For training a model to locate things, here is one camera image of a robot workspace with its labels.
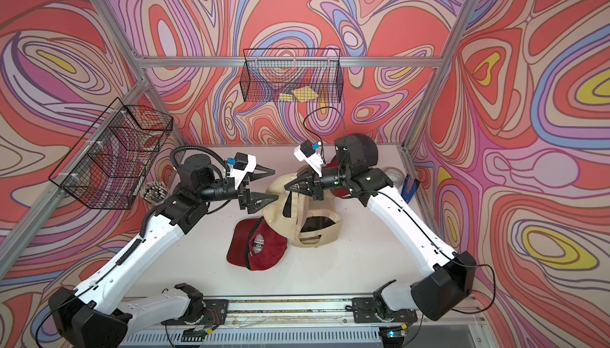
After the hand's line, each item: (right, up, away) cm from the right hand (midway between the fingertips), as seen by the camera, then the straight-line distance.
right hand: (288, 193), depth 64 cm
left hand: (-3, +2, -1) cm, 4 cm away
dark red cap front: (-14, -22, +22) cm, 34 cm away
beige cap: (-1, -6, 0) cm, 6 cm away
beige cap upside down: (+9, -15, +22) cm, 28 cm away
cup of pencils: (-48, -2, +17) cm, 51 cm away
